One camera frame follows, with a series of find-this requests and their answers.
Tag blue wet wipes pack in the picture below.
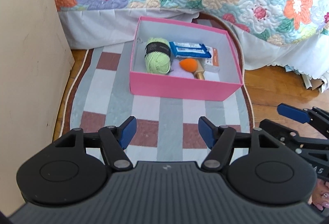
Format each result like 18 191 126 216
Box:
169 42 211 59

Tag orange makeup sponge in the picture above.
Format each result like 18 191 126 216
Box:
179 58 198 73

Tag green yarn ball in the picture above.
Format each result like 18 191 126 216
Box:
144 38 171 75

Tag pink cardboard box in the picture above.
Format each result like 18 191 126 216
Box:
129 16 244 101

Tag floral quilt bedspread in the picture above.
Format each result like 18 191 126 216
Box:
47 0 329 93

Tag person's hand with ring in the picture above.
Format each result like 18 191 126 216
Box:
311 179 329 211

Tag gold beige cosmetic tube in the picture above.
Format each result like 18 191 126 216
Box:
193 63 205 80

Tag striped checkered rug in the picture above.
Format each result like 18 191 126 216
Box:
61 15 254 163

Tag orange white small box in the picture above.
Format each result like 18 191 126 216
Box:
202 47 220 73

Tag purple plush toy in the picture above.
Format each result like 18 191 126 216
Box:
168 59 194 79

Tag beige wooden cabinet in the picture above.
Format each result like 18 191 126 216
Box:
1 0 74 215

